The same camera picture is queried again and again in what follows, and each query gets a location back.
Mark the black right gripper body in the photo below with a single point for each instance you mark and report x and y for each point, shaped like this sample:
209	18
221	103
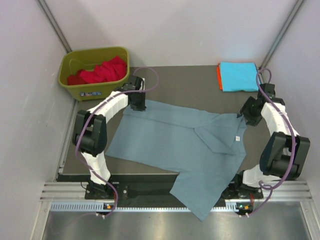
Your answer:
250	114

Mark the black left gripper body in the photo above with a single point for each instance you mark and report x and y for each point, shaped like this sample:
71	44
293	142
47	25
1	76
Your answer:
139	104

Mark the grey-blue t-shirt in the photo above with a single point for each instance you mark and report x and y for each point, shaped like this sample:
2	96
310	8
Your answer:
205	149

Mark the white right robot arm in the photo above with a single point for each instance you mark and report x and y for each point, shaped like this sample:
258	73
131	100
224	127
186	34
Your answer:
286	151

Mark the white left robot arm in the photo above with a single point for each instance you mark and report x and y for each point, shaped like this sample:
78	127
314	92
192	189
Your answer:
90	133

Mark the folded cyan t-shirt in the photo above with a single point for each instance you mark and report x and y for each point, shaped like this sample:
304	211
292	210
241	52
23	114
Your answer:
238	76

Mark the red t-shirt in bin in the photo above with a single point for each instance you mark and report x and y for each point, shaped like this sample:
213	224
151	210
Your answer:
108	71

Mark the olive green plastic bin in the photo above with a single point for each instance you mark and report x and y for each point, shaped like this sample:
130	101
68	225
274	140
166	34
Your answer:
85	59

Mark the folded orange t-shirt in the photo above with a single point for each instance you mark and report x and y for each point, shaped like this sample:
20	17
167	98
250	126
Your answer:
219	79

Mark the aluminium front frame rail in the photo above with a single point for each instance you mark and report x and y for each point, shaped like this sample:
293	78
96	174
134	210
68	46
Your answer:
288	191

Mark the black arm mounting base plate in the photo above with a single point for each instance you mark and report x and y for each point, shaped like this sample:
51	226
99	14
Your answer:
129	190

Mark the aluminium right corner post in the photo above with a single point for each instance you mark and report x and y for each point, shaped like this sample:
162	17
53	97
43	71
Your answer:
293	13

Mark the aluminium corner post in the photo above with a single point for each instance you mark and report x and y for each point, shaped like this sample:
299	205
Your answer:
293	13
54	24

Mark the aluminium left corner post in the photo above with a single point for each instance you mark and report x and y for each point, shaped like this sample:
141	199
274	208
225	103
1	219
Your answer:
54	24

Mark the slotted grey cable duct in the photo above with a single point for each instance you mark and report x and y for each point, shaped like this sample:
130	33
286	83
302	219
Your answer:
102	207

